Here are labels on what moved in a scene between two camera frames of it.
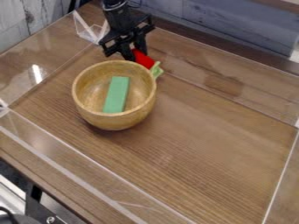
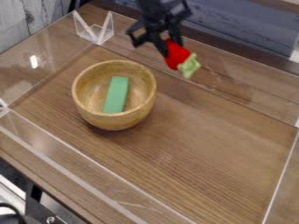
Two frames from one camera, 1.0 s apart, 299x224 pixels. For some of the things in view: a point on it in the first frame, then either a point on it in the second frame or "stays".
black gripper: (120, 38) to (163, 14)
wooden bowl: (113, 92) stays
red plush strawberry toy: (144, 60) to (180, 58)
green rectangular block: (116, 99) stays
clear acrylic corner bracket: (93, 32) stays
